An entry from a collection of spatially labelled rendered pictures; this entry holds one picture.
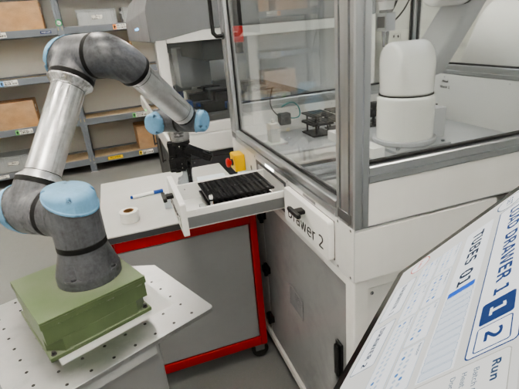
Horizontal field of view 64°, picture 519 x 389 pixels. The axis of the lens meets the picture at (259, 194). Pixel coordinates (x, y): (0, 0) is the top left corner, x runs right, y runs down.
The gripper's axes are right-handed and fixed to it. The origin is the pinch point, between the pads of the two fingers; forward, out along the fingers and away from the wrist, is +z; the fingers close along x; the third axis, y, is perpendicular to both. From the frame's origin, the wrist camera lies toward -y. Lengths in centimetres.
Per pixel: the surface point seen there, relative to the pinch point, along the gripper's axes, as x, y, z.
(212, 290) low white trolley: 16.2, -2.3, 38.4
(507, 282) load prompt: 130, -34, -34
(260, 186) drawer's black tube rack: 30.2, -23.8, -8.6
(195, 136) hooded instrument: -54, -2, -8
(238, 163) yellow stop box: -5.2, -19.5, -6.4
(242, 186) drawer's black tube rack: 28.0, -17.8, -8.6
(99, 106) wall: -371, 117, 16
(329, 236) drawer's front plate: 68, -36, -8
